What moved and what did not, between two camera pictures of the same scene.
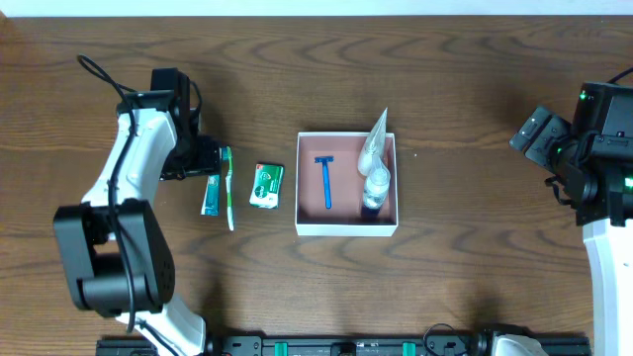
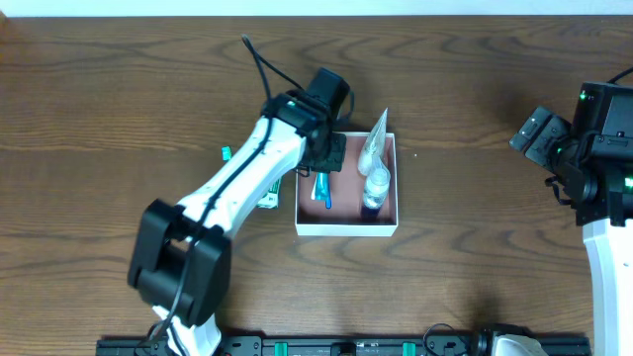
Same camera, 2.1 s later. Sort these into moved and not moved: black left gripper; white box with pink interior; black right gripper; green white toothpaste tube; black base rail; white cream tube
Moved: green white toothpaste tube; black left gripper
Not moved: black base rail; black right gripper; white box with pink interior; white cream tube
